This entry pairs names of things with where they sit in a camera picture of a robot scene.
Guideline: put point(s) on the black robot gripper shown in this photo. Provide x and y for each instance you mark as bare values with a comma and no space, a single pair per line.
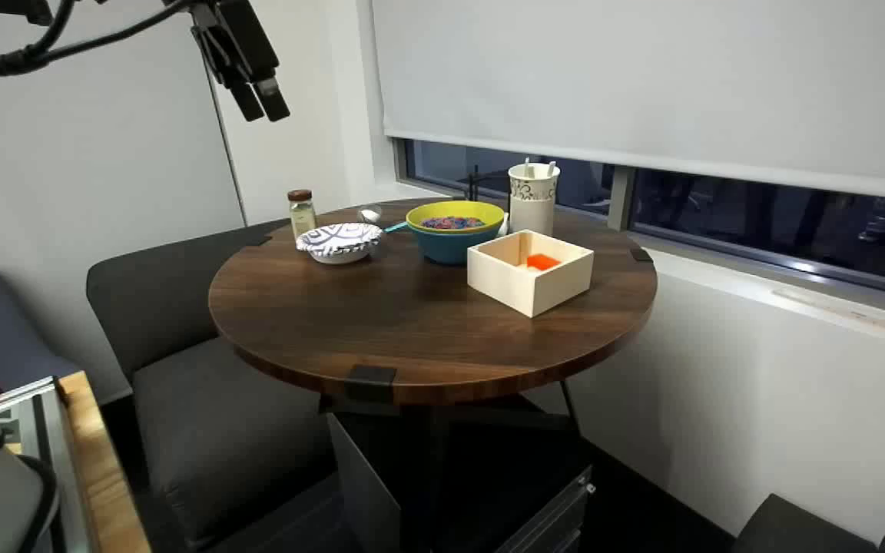
225,29

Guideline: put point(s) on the white bowl blue pattern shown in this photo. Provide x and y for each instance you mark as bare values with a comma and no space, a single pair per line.
339,259
339,238

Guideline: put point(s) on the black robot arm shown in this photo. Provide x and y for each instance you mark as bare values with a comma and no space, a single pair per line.
1,6

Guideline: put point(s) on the multicoloured items in bowl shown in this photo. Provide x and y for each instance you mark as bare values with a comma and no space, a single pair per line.
454,222

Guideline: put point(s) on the yellow bowl teal outside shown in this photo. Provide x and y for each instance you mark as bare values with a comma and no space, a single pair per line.
454,247

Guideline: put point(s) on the glass spice jar brown lid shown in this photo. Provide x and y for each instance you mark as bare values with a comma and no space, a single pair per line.
303,214

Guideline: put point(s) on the round dark wooden table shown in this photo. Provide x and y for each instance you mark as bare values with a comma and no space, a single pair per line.
401,317

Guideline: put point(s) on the white patterned canister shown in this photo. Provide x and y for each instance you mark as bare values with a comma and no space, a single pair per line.
533,201

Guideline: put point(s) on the light wooden square box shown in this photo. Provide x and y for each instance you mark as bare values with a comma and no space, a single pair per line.
522,280

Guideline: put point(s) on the small orange object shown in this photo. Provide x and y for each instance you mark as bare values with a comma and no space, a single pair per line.
542,261

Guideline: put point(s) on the dark grey sofa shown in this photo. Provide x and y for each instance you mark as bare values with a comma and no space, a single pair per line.
207,430

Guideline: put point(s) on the light wooden plank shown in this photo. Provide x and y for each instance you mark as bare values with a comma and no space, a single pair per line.
104,470

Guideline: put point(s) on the white roller blind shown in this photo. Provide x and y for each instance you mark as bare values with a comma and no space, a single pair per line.
669,72

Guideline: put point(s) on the black table base cabinet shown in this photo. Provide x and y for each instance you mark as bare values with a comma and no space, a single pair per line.
462,479

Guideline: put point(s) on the dark grey armchair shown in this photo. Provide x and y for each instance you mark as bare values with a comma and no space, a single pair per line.
830,525

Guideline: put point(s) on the silver metal frame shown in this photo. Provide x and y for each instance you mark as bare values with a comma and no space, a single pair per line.
31,418

